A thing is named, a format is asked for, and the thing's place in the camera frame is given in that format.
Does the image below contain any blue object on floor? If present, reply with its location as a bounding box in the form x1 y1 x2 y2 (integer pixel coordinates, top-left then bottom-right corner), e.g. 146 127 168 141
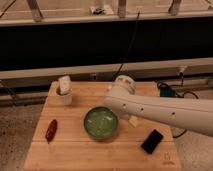
160 87 176 97

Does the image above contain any black floor cable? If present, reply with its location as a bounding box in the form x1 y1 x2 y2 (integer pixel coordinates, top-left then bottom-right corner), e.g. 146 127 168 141
156 71 200 139

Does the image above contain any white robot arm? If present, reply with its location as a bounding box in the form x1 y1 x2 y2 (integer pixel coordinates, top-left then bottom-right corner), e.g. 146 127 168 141
104 75 213 137

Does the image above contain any red chili pepper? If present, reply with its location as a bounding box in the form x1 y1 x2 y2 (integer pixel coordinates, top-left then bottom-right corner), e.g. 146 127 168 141
45 120 57 142

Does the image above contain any black hanging cable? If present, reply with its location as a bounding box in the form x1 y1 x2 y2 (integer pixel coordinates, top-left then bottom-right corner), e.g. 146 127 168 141
111 9 141 81

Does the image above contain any crumpled white packet in cup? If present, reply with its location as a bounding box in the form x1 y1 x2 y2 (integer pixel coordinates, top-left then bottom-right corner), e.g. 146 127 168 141
58 75 71 95

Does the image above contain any green ceramic bowl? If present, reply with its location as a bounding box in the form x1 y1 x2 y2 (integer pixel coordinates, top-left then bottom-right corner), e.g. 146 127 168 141
83 106 119 140

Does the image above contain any black smartphone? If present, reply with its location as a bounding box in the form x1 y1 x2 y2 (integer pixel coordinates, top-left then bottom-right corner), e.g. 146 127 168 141
141 129 164 154

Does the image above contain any white plastic bottle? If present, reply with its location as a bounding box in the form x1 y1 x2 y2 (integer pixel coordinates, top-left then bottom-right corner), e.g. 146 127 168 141
129 116 138 127

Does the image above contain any white cup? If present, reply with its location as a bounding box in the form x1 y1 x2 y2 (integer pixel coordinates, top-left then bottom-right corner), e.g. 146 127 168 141
56 88 72 106

